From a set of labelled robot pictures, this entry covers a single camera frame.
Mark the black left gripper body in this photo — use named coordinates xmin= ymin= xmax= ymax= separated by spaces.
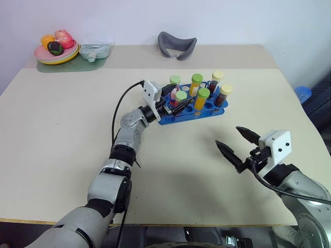
xmin=156 ymin=90 xmax=176 ymax=116

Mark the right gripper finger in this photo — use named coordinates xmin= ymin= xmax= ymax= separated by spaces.
xmin=235 ymin=126 xmax=261 ymax=146
xmin=215 ymin=139 xmax=244 ymax=173

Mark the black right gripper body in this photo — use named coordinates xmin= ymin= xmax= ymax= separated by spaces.
xmin=242 ymin=146 xmax=271 ymax=173

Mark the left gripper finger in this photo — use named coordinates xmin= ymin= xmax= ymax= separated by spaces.
xmin=172 ymin=99 xmax=193 ymax=116
xmin=162 ymin=83 xmax=178 ymax=96

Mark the red tube green cap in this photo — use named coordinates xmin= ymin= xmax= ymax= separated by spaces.
xmin=170 ymin=90 xmax=188 ymax=107
xmin=169 ymin=74 xmax=182 ymax=100

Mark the yellow tube green cap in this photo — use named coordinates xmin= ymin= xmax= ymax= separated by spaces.
xmin=193 ymin=87 xmax=210 ymax=111
xmin=190 ymin=73 xmax=204 ymax=97

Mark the blue test tube rack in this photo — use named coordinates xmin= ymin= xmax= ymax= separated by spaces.
xmin=156 ymin=82 xmax=230 ymax=126

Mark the gray foam face pad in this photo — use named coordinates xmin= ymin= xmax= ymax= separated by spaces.
xmin=157 ymin=31 xmax=198 ymax=61

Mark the dark red tube yellow cap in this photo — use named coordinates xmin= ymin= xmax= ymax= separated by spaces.
xmin=208 ymin=70 xmax=224 ymax=94
xmin=214 ymin=84 xmax=233 ymax=107

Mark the blue water bottle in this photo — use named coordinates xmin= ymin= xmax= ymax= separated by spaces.
xmin=294 ymin=86 xmax=313 ymax=104

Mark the black textured case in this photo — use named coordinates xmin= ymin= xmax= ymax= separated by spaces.
xmin=301 ymin=74 xmax=331 ymax=156

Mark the pale green pouch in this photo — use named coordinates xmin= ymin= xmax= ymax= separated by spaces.
xmin=79 ymin=42 xmax=112 ymax=62

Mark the metal clamp under table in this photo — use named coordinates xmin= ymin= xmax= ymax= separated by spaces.
xmin=225 ymin=235 xmax=253 ymax=248

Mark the green table mat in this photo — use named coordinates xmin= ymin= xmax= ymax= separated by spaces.
xmin=36 ymin=51 xmax=109 ymax=74

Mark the yellow plate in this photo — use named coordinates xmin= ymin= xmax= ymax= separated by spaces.
xmin=42 ymin=44 xmax=80 ymax=65

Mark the dark rounded shape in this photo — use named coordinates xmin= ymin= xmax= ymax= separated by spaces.
xmin=144 ymin=227 xmax=225 ymax=248

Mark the pink toy peach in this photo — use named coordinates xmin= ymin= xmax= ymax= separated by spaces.
xmin=54 ymin=29 xmax=72 ymax=49

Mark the dark toy mangosteen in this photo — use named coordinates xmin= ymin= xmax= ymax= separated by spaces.
xmin=47 ymin=41 xmax=64 ymax=56

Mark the orange toy fruit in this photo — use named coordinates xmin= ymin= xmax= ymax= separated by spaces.
xmin=40 ymin=35 xmax=56 ymax=50

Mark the pink plate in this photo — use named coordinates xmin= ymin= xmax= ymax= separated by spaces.
xmin=34 ymin=41 xmax=79 ymax=61

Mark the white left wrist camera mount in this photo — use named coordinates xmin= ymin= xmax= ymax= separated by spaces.
xmin=141 ymin=80 xmax=164 ymax=122

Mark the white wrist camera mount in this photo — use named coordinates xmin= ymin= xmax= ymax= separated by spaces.
xmin=141 ymin=80 xmax=164 ymax=122
xmin=258 ymin=130 xmax=292 ymax=179

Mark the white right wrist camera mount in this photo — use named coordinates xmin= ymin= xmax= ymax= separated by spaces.
xmin=258 ymin=130 xmax=292 ymax=179

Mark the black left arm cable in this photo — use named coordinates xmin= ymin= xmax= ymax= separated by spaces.
xmin=111 ymin=81 xmax=145 ymax=248

